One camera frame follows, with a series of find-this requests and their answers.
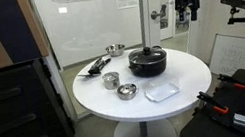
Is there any glass lid with black knob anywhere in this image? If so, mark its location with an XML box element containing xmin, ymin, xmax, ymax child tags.
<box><xmin>126</xmin><ymin>43</ymin><xmax>169</xmax><ymax>68</ymax></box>

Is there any black cooking pot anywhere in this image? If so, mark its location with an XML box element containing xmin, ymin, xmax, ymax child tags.
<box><xmin>126</xmin><ymin>44</ymin><xmax>171</xmax><ymax>81</ymax></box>

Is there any white paper sheet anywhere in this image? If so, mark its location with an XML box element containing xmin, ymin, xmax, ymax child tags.
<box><xmin>203</xmin><ymin>29</ymin><xmax>245</xmax><ymax>82</ymax></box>

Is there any steel mixing bowl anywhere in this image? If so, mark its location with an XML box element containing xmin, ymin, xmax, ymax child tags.
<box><xmin>104</xmin><ymin>42</ymin><xmax>127</xmax><ymax>59</ymax></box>

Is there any small steel cup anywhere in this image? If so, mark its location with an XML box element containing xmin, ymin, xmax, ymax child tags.
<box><xmin>100</xmin><ymin>70</ymin><xmax>123</xmax><ymax>92</ymax></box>

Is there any black kitchen spatula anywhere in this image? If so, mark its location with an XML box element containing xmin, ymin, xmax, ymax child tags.
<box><xmin>86</xmin><ymin>55</ymin><xmax>114</xmax><ymax>76</ymax></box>

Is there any black perforated workbench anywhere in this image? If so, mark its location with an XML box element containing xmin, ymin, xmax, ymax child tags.
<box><xmin>169</xmin><ymin>67</ymin><xmax>245</xmax><ymax>137</ymax></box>

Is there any small white sticker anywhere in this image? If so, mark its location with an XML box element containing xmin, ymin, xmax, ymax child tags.
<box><xmin>57</xmin><ymin>5</ymin><xmax>69</xmax><ymax>16</ymax></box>

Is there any silver door handle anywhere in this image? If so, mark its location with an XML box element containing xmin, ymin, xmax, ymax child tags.
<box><xmin>148</xmin><ymin>3</ymin><xmax>169</xmax><ymax>22</ymax></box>

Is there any black stereo camera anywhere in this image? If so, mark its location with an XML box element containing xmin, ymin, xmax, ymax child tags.
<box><xmin>219</xmin><ymin>0</ymin><xmax>245</xmax><ymax>15</ymax></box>

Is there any black clamp with orange handle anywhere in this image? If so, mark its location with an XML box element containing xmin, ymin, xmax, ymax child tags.
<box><xmin>216</xmin><ymin>69</ymin><xmax>245</xmax><ymax>94</ymax></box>
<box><xmin>196</xmin><ymin>86</ymin><xmax>231</xmax><ymax>120</ymax></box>

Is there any steel utensil with black handle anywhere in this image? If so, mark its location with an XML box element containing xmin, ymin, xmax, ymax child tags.
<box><xmin>77</xmin><ymin>69</ymin><xmax>103</xmax><ymax>81</ymax></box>

